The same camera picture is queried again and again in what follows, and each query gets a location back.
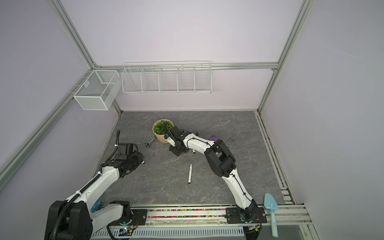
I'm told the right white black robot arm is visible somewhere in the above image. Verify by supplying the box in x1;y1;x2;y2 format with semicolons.
165;127;263;224

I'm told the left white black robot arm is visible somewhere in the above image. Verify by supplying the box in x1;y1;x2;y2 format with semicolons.
44;143;145;240

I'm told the potted green plant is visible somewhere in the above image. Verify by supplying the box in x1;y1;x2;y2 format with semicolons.
153;119;174;144

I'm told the silver wrench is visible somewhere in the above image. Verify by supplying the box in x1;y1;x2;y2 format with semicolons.
145;136;157;148

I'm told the white mesh box basket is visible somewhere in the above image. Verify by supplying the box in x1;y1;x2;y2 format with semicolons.
74;70;122;111

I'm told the teal garden trowel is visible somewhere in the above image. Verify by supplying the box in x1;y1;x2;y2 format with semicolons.
264;193;279;238

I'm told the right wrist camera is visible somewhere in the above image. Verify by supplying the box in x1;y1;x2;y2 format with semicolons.
165;134;176;147

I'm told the yellow handled blue tool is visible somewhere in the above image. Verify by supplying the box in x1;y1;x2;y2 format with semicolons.
91;197;102;213

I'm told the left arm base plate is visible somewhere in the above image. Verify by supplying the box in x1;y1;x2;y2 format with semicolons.
111;209;148;227

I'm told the white wire shelf basket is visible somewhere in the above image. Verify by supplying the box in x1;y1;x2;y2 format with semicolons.
122;61;213;94

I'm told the white perforated cable tray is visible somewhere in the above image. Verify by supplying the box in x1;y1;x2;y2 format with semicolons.
110;226;246;240

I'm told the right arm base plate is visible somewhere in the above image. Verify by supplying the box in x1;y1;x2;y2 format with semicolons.
225;207;267;224

